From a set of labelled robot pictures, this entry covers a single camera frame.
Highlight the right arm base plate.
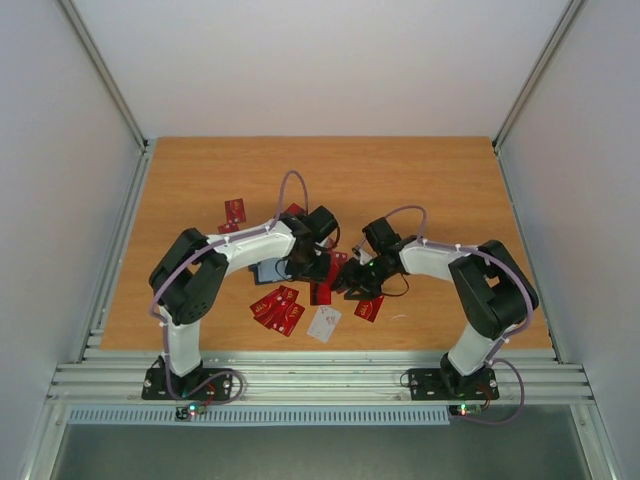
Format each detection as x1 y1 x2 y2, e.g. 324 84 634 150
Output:
406 367 500 402

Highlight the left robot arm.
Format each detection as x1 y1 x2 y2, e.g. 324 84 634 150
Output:
149 206 339 400

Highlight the right aluminium corner post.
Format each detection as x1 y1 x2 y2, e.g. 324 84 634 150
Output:
492 0 587 156

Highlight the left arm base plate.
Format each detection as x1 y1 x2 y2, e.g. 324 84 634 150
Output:
141 365 234 401

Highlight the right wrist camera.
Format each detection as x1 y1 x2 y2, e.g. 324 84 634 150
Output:
352 243 370 265

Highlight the blue leather card holder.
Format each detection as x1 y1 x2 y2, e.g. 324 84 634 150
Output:
248 258 291 285

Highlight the aluminium corner post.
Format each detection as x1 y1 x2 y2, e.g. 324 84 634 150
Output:
55 0 148 152
492 0 587 156

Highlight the red card far left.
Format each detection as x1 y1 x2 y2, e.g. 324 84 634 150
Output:
225 198 246 224

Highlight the red card magnetic stripe back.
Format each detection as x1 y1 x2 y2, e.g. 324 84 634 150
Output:
285 203 304 215

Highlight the grey slotted cable duct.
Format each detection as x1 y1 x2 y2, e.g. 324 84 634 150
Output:
68 405 450 427

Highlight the controller board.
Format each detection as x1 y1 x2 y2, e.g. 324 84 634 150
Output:
449 403 488 417
174 403 207 421

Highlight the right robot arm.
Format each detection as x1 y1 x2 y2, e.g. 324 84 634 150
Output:
331 217 539 400

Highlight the right controller board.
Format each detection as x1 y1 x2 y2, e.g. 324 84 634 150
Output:
449 403 488 417

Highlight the red stripe card lower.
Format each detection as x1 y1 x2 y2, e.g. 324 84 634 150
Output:
309 282 332 306

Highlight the aluminium rail frame front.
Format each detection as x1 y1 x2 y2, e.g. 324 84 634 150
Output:
47 349 595 405

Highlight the left aluminium corner post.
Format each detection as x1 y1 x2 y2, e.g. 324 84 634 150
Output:
55 0 148 152

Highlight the red card near left gripper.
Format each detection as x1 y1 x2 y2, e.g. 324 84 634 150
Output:
218 222 240 234

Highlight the left controller board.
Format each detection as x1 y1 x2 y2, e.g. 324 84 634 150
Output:
174 403 207 421

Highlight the white card bottom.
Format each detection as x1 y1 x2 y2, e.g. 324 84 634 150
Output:
307 305 342 343

